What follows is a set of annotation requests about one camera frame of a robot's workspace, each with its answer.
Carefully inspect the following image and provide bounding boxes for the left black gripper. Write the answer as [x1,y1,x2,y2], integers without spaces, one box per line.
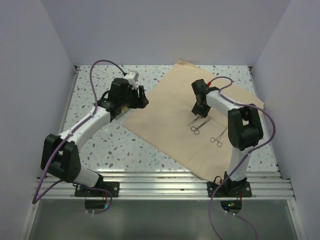
[120,85,148,109]

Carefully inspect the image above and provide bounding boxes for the steel tweezers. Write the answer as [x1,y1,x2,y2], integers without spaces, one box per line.
[187,116,201,126]

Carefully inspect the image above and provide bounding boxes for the steel scissors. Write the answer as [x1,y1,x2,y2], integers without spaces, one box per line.
[190,119,210,135]

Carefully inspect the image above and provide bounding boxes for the steel forceps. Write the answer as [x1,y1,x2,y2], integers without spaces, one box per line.
[210,127,228,148]

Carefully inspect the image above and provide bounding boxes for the beige cloth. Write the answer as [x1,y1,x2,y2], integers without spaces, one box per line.
[121,59,265,182]

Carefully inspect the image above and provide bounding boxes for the metal tray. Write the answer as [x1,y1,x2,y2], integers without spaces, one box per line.
[110,106,130,122]

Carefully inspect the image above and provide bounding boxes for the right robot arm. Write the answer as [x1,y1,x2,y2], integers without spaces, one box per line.
[191,79,264,198]

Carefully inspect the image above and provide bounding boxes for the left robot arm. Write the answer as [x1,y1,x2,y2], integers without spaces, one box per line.
[40,78,149,197]

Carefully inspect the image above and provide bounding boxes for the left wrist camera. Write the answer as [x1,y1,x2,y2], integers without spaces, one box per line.
[123,71,139,89]

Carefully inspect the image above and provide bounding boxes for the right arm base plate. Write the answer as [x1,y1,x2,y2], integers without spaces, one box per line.
[206,176,253,198]

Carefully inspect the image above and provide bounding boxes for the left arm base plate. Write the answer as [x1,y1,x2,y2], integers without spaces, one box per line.
[72,180,120,198]

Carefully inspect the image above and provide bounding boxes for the aluminium rail frame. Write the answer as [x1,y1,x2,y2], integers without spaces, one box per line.
[18,65,307,240]

